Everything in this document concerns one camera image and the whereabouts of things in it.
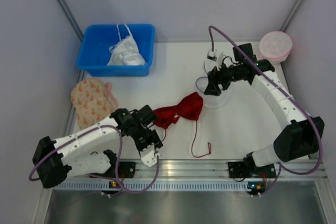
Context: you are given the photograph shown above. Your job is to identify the aluminium mounting rail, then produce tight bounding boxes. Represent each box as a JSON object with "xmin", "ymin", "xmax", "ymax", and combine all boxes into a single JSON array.
[{"xmin": 44, "ymin": 158, "xmax": 329, "ymax": 183}]

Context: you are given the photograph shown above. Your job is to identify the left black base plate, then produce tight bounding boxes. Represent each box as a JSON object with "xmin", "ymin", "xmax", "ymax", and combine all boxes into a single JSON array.
[{"xmin": 89, "ymin": 161, "xmax": 136, "ymax": 179}]

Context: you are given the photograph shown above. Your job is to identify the red bra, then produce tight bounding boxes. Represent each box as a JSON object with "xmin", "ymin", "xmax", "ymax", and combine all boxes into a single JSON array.
[{"xmin": 153, "ymin": 92, "xmax": 212, "ymax": 158}]

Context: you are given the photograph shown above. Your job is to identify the floral patterned bra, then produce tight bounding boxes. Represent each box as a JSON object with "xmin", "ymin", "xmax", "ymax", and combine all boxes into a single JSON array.
[{"xmin": 71, "ymin": 78, "xmax": 118, "ymax": 130}]

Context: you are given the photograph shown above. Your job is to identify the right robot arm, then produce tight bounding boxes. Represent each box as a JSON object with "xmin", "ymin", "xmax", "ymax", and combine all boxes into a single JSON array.
[{"xmin": 203, "ymin": 43, "xmax": 324, "ymax": 173}]

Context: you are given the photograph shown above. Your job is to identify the blue plastic bin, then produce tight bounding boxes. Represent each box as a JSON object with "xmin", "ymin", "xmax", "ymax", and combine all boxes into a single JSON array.
[{"xmin": 76, "ymin": 24, "xmax": 155, "ymax": 77}]

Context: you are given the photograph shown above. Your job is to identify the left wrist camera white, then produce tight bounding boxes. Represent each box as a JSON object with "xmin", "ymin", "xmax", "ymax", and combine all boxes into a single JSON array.
[{"xmin": 140, "ymin": 145, "xmax": 161, "ymax": 167}]

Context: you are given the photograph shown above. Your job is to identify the slotted cable duct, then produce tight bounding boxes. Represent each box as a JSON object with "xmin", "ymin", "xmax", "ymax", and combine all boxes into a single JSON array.
[{"xmin": 54, "ymin": 179, "xmax": 265, "ymax": 191}]

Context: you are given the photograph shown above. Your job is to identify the white bra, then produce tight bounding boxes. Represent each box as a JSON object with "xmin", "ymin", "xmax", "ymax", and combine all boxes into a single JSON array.
[{"xmin": 107, "ymin": 24, "xmax": 146, "ymax": 66}]

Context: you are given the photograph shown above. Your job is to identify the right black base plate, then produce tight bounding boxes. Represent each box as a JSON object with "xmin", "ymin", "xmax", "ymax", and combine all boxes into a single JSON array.
[{"xmin": 228, "ymin": 161, "xmax": 277, "ymax": 179}]

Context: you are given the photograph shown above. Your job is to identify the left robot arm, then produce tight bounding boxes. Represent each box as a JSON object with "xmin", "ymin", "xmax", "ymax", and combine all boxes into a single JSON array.
[{"xmin": 29, "ymin": 105, "xmax": 163, "ymax": 189}]

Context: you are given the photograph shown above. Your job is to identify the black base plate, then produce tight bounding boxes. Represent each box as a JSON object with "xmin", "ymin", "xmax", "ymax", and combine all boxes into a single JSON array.
[
  {"xmin": 228, "ymin": 161, "xmax": 277, "ymax": 179},
  {"xmin": 89, "ymin": 161, "xmax": 136, "ymax": 179}
]

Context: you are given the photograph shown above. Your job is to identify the pink trimmed mesh laundry bag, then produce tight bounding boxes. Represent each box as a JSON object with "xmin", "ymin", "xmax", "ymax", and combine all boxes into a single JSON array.
[{"xmin": 259, "ymin": 31, "xmax": 293, "ymax": 64}]

